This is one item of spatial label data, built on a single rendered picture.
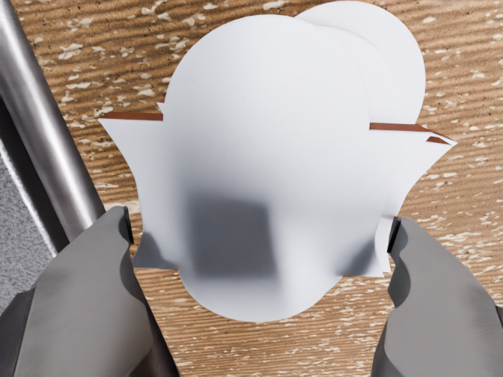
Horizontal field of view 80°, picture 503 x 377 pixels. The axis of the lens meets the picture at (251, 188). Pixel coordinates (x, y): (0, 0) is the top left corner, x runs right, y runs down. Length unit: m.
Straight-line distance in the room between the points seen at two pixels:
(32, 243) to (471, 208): 0.31
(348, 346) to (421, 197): 0.15
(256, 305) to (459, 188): 0.14
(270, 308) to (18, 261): 0.22
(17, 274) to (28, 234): 0.05
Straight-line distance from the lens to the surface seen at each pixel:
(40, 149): 0.24
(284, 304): 0.16
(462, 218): 0.24
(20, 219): 0.28
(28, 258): 0.31
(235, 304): 0.16
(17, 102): 0.23
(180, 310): 0.26
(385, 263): 0.17
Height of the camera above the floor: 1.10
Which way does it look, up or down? 62 degrees down
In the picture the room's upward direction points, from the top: 179 degrees counter-clockwise
